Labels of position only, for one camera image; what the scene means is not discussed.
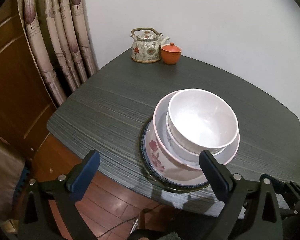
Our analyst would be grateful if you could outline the blue floral porcelain plate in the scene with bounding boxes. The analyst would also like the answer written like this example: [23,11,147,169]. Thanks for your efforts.
[138,116,210,193]

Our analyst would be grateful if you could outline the white plate pink flowers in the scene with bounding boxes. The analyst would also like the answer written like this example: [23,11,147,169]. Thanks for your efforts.
[139,120,209,191]

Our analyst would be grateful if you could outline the white rabbit print bowl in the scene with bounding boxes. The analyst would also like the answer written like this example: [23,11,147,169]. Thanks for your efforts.
[167,88,239,154]

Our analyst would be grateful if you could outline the pink bowl white inside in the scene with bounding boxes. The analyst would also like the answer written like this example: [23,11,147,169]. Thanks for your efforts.
[152,90,241,172]

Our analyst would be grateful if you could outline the white bowl blue base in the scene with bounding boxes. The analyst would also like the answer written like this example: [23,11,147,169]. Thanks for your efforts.
[166,112,227,162]

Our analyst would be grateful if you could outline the brown wooden door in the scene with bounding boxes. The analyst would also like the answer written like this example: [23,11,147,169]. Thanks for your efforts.
[0,0,56,158]

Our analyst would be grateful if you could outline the orange lidded cup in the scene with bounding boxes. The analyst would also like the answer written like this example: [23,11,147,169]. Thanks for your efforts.
[161,42,182,65]

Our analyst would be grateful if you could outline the floral ceramic teapot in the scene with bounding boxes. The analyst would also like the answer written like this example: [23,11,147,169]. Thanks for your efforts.
[131,28,171,63]

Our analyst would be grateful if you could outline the beige patterned curtain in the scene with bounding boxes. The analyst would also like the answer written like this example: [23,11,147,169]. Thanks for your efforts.
[17,0,97,106]

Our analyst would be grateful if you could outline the black cable on floor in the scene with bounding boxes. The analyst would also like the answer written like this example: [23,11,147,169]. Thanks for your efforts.
[97,204,163,239]

